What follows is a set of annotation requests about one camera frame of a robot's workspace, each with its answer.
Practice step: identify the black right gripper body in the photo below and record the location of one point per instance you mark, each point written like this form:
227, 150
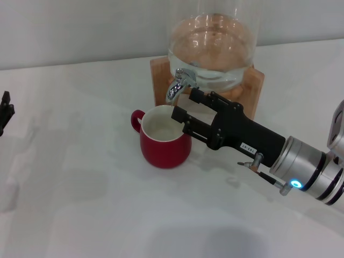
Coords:
247, 134

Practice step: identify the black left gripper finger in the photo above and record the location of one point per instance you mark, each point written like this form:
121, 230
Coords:
6, 113

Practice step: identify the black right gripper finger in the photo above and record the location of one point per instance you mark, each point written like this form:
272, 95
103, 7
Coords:
212, 100
197, 129

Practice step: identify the red ceramic cup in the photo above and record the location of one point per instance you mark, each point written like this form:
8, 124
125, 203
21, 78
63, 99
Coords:
166, 153

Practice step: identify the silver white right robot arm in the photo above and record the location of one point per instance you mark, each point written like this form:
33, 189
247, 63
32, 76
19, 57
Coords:
309, 166

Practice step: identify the chrome faucet tap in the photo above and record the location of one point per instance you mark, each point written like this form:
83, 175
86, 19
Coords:
174, 90

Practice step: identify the wooden dispenser stand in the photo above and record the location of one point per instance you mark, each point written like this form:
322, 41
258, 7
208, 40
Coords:
254, 88

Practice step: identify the glass water dispenser jar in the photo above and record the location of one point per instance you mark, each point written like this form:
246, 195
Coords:
215, 40

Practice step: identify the black silver wrist camera box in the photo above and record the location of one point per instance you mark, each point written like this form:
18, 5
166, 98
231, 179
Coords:
337, 126

